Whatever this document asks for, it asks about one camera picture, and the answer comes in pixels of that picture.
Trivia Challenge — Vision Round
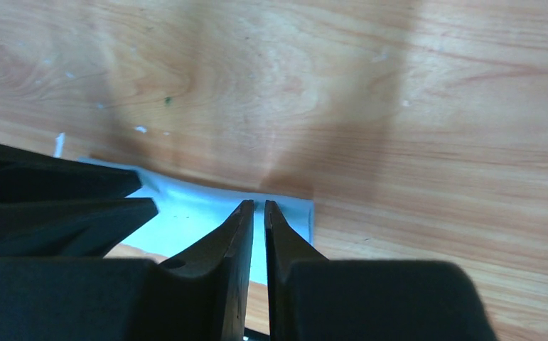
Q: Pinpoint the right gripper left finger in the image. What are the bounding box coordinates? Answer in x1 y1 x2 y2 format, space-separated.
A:
0 200 254 340

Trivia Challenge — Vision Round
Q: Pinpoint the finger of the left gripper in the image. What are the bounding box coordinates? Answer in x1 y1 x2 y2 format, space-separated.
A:
0 198 158 258
0 144 141 203

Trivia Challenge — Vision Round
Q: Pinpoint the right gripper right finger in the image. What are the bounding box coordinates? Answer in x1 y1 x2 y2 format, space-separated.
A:
264 201 496 340

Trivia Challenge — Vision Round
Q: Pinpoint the light blue cleaning cloth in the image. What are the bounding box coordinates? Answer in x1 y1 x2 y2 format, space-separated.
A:
81 158 315 284

